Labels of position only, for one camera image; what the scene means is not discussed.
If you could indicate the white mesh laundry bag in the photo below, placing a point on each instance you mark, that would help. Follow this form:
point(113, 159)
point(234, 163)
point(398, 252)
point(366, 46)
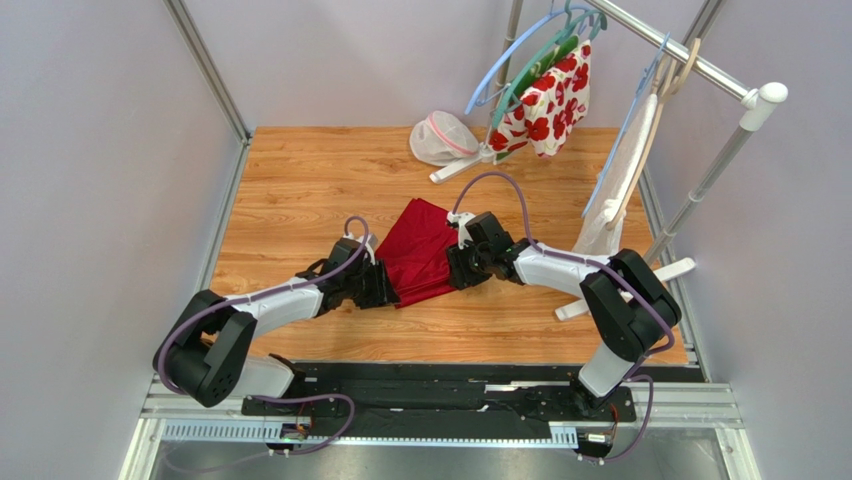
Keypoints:
point(442, 138)

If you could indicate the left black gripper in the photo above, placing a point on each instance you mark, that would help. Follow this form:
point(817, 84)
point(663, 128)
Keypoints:
point(383, 293)

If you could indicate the light blue hanger left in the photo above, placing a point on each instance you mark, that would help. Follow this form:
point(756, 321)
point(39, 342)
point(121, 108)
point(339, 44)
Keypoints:
point(568, 19)

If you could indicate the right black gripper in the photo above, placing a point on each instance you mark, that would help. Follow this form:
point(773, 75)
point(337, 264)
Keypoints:
point(462, 264)

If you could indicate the wooden hanger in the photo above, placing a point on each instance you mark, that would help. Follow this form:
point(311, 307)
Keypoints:
point(667, 82)

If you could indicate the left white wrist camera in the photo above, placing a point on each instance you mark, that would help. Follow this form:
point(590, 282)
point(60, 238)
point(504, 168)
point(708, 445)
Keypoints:
point(369, 242)

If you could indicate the white towel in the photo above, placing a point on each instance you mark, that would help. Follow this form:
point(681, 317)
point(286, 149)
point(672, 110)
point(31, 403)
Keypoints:
point(603, 223)

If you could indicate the red floral cloth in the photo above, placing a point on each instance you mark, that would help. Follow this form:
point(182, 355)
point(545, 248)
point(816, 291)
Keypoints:
point(548, 110)

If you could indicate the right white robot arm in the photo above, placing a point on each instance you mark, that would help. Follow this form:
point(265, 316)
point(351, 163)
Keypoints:
point(631, 308)

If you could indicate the light blue hanger right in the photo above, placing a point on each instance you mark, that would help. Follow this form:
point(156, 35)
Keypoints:
point(642, 85)

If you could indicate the teal hanger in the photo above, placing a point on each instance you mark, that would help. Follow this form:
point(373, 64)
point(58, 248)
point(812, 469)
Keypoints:
point(545, 62)

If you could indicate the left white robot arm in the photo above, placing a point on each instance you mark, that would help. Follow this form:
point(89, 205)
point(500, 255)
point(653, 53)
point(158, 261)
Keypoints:
point(206, 353)

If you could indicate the light blue hanger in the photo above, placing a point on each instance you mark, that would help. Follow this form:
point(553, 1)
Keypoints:
point(568, 19)
point(642, 85)

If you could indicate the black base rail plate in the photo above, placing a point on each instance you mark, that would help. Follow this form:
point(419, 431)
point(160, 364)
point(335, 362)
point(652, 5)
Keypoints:
point(415, 401)

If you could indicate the dark red cloth napkin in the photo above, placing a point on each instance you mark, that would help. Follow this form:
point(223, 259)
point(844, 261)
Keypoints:
point(414, 253)

